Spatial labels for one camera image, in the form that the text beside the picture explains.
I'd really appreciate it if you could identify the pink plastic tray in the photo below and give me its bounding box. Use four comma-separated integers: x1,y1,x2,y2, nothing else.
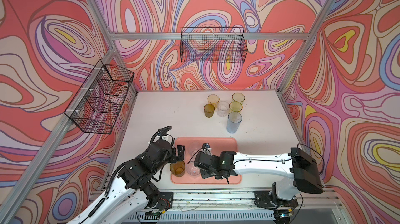
170,137,242,185

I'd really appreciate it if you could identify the clear glass tumbler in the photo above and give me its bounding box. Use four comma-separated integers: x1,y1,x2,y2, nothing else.
187,142,203,156
186,164,201,177

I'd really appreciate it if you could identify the dark olive dotted glass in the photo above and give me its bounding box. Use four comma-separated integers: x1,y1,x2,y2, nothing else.
170,161,185,177

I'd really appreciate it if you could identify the clear glass tumbler front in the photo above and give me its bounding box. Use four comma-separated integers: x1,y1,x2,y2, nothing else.
186,164,201,177

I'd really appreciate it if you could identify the small dark amber glass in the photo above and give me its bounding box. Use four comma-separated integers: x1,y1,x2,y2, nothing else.
204,104,215,118

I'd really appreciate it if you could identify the amber glass tumbler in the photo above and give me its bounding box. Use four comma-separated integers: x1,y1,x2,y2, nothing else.
207,94,220,108

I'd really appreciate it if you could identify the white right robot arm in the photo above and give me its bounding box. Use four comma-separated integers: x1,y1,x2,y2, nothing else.
193,147,323,202

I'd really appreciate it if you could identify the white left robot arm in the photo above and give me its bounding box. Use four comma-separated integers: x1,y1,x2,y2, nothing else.
70,134,185,224

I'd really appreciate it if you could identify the blue textured tall glass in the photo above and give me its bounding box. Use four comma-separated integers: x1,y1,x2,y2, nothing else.
227,112,243,134

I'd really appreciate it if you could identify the clear glass small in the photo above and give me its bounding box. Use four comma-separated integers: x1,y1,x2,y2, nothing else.
217,101,230,118

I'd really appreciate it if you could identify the yellow tall glass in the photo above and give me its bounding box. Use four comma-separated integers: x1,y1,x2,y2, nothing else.
229,101,243,112

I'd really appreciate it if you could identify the yellow-green tall glass back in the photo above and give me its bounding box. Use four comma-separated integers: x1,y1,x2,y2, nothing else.
232,92,246,104

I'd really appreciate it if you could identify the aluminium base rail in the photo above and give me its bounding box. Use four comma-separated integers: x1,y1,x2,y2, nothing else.
125,189,347,224

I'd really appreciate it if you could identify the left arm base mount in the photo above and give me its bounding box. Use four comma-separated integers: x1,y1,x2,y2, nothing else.
146,191,174,211

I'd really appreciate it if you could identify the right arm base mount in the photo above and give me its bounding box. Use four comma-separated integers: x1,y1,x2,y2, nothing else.
254,189,299,210

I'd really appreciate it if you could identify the black wire basket left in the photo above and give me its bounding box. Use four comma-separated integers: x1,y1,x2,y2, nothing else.
64,60,134,134

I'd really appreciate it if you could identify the black wire basket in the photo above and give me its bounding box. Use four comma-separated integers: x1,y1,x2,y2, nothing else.
180,26,248,63
64,60,134,134

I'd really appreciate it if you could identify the black wire basket back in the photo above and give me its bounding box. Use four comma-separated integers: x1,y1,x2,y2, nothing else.
180,26,248,63

